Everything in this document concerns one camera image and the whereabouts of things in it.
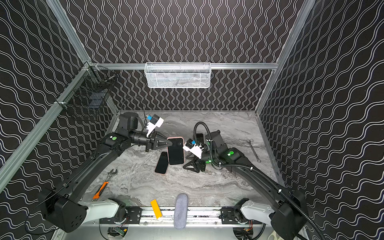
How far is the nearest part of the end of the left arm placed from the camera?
591 millimetres

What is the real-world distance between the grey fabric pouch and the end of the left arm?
0.33 metres

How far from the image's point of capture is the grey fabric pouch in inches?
28.2
